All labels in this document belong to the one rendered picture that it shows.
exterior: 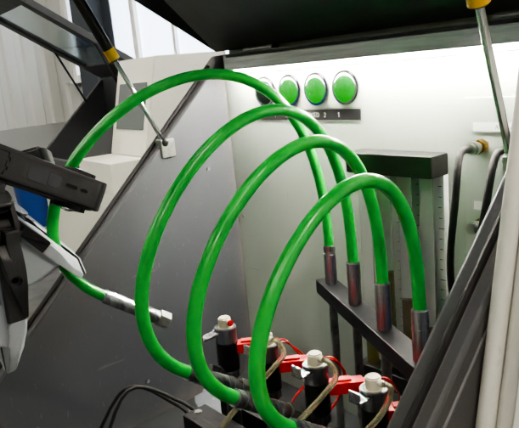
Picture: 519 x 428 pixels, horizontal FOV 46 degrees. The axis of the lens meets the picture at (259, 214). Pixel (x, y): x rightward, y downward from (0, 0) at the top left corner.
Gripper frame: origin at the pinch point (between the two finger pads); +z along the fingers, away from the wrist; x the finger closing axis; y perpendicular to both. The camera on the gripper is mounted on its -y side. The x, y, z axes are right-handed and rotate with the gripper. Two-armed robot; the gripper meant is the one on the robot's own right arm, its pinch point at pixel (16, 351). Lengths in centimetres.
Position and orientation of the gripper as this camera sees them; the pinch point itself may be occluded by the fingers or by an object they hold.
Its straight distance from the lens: 54.1
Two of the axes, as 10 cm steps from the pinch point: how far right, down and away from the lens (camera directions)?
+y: -7.5, 2.1, -6.2
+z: 0.9, 9.7, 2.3
